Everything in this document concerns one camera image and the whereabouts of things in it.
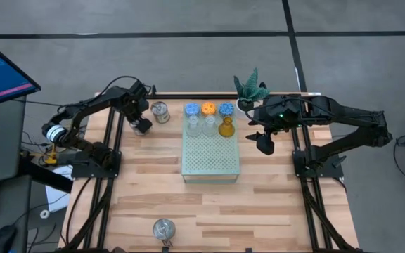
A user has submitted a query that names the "yellow cable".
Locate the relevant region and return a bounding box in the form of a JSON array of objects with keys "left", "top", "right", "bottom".
[{"left": 44, "top": 135, "right": 60, "bottom": 166}]

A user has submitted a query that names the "black camera cable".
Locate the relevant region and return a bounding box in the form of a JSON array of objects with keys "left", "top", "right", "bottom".
[
  {"left": 100, "top": 75, "right": 153, "bottom": 98},
  {"left": 243, "top": 99, "right": 316, "bottom": 129}
]

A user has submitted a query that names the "black metal beam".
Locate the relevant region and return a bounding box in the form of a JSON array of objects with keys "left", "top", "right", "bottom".
[{"left": 18, "top": 156, "right": 74, "bottom": 194}]

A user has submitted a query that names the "snake plant in white pot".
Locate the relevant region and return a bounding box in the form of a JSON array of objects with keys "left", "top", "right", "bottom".
[{"left": 233, "top": 67, "right": 271, "bottom": 119}]

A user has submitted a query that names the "black right camera cable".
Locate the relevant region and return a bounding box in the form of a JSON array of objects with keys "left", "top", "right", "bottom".
[{"left": 243, "top": 99, "right": 316, "bottom": 129}]

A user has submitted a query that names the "white paper sheet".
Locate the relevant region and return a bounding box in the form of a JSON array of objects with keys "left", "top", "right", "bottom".
[{"left": 44, "top": 164, "right": 74, "bottom": 214}]

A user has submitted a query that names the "black computer mouse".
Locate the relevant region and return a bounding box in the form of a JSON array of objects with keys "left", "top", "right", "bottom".
[{"left": 0, "top": 224, "right": 18, "bottom": 253}]

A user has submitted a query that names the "thin black cable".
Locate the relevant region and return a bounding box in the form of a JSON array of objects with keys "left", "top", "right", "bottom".
[{"left": 12, "top": 99, "right": 66, "bottom": 108}]

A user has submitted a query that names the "black left camera cable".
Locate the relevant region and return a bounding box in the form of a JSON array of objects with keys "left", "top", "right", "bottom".
[{"left": 100, "top": 75, "right": 153, "bottom": 98}]

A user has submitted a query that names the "amber ribbed glass holder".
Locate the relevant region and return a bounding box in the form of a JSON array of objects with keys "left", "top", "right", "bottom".
[{"left": 218, "top": 116, "right": 236, "bottom": 138}]

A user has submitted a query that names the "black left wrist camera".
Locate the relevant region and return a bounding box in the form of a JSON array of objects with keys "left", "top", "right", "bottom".
[{"left": 129, "top": 80, "right": 150, "bottom": 98}]

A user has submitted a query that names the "clear ribbed glass holder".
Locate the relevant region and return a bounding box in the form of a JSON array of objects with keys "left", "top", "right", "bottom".
[
  {"left": 185, "top": 114, "right": 203, "bottom": 138},
  {"left": 202, "top": 115, "right": 219, "bottom": 138}
]

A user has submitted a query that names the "thick black cable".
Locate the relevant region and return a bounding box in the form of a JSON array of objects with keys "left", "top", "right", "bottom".
[{"left": 65, "top": 177, "right": 94, "bottom": 247}]

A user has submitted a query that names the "black aluminium table frame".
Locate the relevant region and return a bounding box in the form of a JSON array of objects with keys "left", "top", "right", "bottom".
[{"left": 58, "top": 85, "right": 361, "bottom": 253}]

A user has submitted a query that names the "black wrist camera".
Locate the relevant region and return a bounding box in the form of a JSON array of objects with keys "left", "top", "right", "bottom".
[
  {"left": 260, "top": 119, "right": 286, "bottom": 137},
  {"left": 129, "top": 80, "right": 150, "bottom": 98}
]

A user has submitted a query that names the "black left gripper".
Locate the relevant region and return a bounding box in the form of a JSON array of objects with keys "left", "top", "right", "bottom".
[{"left": 122, "top": 93, "right": 153, "bottom": 134}]

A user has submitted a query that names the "grey desk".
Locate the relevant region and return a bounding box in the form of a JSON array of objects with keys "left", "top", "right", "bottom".
[{"left": 0, "top": 96, "right": 33, "bottom": 253}]

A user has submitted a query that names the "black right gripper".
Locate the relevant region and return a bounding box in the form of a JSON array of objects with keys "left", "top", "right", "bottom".
[{"left": 245, "top": 97, "right": 297, "bottom": 156}]

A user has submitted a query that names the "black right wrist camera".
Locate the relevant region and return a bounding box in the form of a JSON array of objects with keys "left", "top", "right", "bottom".
[{"left": 260, "top": 119, "right": 286, "bottom": 137}]

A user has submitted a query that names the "green perforated metal shelf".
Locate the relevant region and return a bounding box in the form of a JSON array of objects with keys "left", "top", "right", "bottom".
[{"left": 181, "top": 101, "right": 241, "bottom": 184}]

